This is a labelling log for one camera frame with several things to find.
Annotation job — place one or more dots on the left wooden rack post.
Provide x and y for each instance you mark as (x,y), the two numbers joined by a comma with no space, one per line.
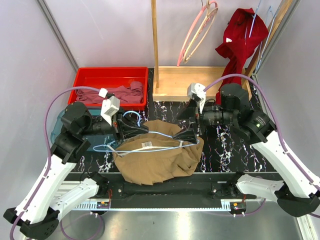
(155,45)

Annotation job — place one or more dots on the pink plastic hanger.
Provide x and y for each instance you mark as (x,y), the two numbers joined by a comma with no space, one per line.
(190,32)

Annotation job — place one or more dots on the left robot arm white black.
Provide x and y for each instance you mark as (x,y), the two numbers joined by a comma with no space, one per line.
(39,214)

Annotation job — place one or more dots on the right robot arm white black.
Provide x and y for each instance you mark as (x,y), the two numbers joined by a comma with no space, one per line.
(297,193)

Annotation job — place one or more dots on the wooden rack base tray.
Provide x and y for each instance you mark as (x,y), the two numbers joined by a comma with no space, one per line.
(170,83)

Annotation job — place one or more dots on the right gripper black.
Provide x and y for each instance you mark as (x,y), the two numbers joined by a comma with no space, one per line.
(188,111)

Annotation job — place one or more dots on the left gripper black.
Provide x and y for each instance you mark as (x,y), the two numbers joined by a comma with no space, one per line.
(129,130)

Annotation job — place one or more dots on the black marble pattern mat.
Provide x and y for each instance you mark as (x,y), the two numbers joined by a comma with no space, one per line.
(223,151)

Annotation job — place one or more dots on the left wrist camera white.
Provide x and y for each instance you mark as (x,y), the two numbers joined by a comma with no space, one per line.
(110,105)

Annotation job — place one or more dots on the aluminium rail frame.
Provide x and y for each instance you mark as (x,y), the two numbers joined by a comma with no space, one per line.
(102,205)

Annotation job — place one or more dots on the light blue wire hanger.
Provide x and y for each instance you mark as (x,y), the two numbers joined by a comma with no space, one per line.
(247,36)

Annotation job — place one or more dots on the mauve pink garment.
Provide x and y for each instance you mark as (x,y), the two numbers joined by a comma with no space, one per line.
(127,95)

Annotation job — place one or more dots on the beige wooden hanger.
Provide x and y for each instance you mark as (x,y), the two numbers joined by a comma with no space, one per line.
(200,35)

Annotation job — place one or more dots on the right wooden rack post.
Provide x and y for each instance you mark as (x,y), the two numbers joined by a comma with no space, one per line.
(276,19)

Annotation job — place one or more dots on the red pleated skirt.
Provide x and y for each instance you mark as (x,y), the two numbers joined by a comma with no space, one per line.
(234,46)

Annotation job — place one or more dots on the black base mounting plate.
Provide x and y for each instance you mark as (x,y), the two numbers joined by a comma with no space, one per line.
(198,191)

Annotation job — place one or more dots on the teal transparent plastic tub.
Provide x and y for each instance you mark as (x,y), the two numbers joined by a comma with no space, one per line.
(95,140)

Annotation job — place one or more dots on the wooden rack post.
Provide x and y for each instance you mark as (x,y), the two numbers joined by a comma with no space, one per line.
(276,19)
(155,45)

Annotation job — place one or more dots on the tan brown garment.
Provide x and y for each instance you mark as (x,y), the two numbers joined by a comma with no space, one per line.
(148,168)

